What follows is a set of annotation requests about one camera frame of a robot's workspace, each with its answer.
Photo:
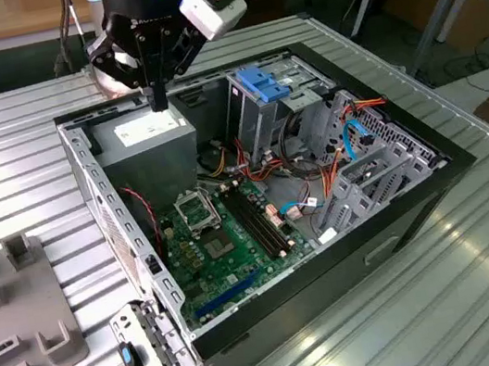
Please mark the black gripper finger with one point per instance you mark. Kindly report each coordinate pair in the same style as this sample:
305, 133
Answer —
122, 67
181, 55

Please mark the plain brown cardboard box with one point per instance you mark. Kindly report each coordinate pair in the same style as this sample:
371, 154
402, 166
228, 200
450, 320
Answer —
481, 26

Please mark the grey parts rack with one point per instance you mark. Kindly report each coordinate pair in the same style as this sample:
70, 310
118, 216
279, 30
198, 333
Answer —
19, 296

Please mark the green motherboard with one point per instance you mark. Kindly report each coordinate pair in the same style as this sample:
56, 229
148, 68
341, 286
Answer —
222, 276

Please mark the black open PC case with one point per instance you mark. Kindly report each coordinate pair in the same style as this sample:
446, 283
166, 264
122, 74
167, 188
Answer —
336, 280

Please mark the black RAM slot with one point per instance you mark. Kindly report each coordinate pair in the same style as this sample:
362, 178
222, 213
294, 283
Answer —
260, 220
253, 223
266, 217
247, 226

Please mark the grey metal card retention bracket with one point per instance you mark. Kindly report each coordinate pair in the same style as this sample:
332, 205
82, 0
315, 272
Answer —
128, 315

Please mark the grey metal disk bay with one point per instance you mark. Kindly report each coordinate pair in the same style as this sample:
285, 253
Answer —
364, 168

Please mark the grey metal drive cage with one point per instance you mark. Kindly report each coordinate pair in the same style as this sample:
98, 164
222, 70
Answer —
257, 120

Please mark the blue expansion slot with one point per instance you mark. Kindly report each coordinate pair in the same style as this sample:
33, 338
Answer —
230, 294

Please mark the grey power supply unit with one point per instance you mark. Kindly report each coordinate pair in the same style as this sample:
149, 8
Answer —
151, 161

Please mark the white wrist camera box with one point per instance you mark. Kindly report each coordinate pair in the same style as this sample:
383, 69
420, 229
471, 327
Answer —
213, 12

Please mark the blue plastic cage latch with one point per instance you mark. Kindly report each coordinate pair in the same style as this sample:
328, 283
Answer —
263, 83

